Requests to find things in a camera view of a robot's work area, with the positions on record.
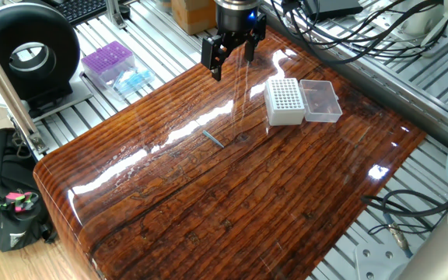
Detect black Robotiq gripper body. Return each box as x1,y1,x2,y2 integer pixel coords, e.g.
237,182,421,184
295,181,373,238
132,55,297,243
215,1,262,40

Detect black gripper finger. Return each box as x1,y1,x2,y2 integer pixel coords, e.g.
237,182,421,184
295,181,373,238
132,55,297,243
244,13,267,62
201,33,235,82

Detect blue-grey pipette tip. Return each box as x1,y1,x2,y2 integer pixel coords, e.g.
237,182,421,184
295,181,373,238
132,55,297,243
202,130,226,149

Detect white pipette tip holder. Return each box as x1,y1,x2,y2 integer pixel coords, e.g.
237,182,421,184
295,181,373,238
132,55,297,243
264,77,306,127

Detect clear plastic holder lid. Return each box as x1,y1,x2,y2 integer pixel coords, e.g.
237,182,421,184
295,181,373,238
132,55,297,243
299,79,344,124

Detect purple pipette tip box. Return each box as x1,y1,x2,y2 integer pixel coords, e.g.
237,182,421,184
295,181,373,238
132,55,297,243
80,40,136,89

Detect cardboard box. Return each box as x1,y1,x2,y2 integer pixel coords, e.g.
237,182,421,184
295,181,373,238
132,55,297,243
170,0,218,36

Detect clear tray blue items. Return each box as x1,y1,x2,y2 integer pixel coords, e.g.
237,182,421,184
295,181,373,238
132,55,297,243
105,65,156,102

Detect black power adapter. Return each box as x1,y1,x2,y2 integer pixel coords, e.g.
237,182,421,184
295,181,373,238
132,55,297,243
303,0,365,21

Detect black keyboard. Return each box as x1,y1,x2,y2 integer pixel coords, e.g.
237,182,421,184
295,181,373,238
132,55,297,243
52,0,110,26

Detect white plastic appliance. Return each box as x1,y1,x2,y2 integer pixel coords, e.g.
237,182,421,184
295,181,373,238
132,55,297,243
398,0,448,59

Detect silver robot mounting plate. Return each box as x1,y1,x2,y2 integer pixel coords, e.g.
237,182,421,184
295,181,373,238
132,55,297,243
354,240,408,280

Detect black backpack with pink trim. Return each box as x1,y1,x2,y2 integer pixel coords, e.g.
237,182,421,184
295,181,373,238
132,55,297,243
0,128,58,253

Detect short aluminium profile post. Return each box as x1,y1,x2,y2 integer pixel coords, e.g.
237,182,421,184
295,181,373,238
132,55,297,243
105,0,128,30

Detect slanted aluminium frame post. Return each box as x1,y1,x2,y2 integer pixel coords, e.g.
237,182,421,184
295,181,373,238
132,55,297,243
0,25,49,156

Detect black wrist cables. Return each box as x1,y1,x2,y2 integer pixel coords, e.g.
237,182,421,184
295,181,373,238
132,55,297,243
360,189,448,236

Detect metal connector with blue cable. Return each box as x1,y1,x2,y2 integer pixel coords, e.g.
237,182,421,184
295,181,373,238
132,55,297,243
382,212,414,260

